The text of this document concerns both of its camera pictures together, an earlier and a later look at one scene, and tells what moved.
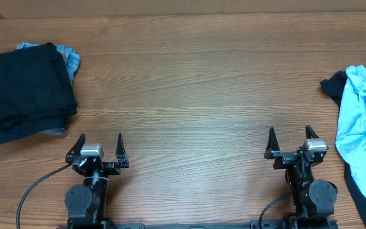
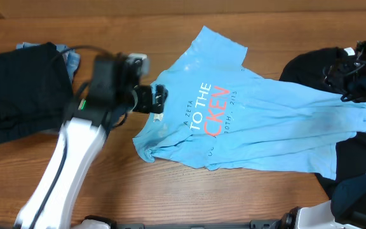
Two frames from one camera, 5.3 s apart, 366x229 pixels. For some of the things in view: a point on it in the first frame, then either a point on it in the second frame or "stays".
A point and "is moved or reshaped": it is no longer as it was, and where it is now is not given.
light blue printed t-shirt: (360, 133) is moved or reshaped
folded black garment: (23, 92) stays
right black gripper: (288, 159) to (344, 77)
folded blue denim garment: (72, 59) stays
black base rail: (258, 224) stays
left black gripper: (114, 168) to (143, 107)
